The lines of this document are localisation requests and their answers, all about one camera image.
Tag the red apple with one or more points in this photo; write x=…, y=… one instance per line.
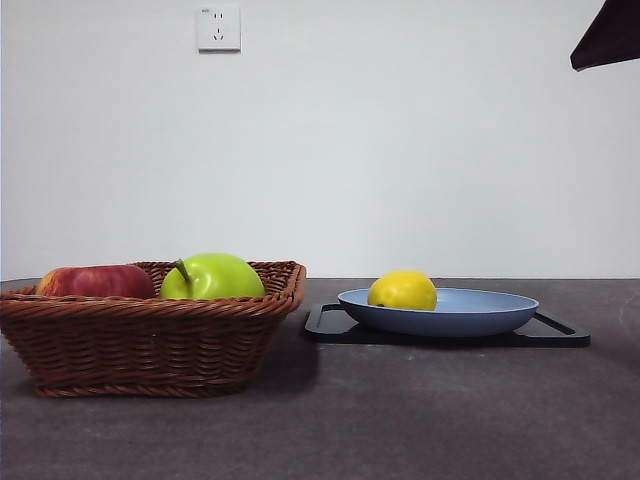
x=95, y=282

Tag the brown woven wicker basket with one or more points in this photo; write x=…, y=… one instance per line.
x=150, y=345

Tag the yellow lemon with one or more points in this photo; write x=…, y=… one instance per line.
x=402, y=291

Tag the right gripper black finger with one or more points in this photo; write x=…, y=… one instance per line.
x=612, y=40

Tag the green apple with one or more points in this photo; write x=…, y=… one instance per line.
x=220, y=280

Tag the blue round plate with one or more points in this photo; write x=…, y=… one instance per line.
x=450, y=320

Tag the white wall socket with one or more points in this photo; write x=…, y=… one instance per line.
x=218, y=29

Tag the black flat tray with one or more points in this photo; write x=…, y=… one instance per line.
x=330, y=332

